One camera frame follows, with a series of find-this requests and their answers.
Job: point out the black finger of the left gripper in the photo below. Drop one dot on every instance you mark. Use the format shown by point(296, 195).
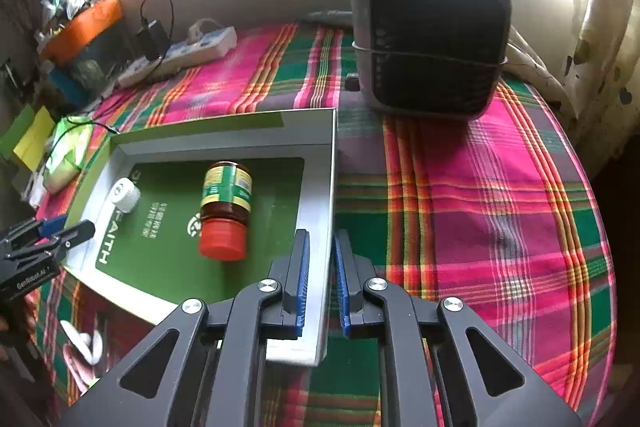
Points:
point(75, 234)

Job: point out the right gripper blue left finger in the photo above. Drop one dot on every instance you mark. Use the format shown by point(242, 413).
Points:
point(272, 308)

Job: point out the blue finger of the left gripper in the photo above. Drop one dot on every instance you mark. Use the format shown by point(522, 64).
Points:
point(52, 226)

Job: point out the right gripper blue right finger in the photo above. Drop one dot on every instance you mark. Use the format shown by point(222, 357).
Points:
point(372, 307)

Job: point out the white round cap device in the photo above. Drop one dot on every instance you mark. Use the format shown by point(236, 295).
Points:
point(124, 195)

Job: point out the green grey cardboard box tray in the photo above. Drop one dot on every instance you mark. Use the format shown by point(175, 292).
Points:
point(147, 261)

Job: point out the brown jar red lid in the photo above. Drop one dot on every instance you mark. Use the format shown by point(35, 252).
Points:
point(226, 204)

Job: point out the green wet wipes pack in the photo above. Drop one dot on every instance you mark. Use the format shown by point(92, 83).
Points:
point(70, 142)

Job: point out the yellow green boxes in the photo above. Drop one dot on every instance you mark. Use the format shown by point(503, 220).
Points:
point(23, 143)

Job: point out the plaid pink green tablecloth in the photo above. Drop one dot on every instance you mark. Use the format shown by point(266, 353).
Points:
point(497, 211)

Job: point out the orange storage bin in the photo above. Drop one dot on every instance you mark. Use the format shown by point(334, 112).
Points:
point(80, 31)

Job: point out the white power strip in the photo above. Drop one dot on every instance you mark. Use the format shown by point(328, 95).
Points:
point(212, 46)

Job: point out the black plugged charger adapter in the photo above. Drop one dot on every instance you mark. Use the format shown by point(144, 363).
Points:
point(153, 40)

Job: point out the grey black fan heater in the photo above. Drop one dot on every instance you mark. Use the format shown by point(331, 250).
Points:
point(440, 58)

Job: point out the cream patterned curtain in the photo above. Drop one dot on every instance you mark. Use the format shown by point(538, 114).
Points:
point(601, 80)

